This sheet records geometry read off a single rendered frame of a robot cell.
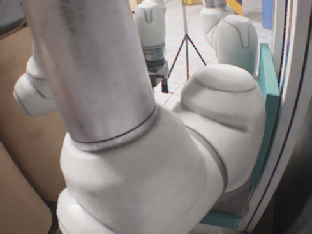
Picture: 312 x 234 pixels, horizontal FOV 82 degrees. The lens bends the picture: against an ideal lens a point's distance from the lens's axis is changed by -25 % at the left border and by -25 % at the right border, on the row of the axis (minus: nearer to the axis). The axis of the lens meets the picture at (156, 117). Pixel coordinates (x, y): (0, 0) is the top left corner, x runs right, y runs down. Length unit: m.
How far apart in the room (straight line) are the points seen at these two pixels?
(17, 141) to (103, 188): 0.82
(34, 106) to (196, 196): 0.34
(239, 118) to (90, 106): 0.20
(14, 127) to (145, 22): 0.65
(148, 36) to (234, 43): 0.28
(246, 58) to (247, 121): 0.47
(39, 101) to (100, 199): 0.29
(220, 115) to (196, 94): 0.05
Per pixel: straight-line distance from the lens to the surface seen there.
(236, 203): 0.48
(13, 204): 0.99
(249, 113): 0.33
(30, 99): 0.46
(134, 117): 0.20
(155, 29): 0.75
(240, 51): 0.77
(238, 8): 5.42
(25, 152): 1.04
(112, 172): 0.20
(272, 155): 0.56
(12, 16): 0.94
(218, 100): 0.31
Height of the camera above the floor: 1.15
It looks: 36 degrees down
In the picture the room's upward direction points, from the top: 8 degrees counter-clockwise
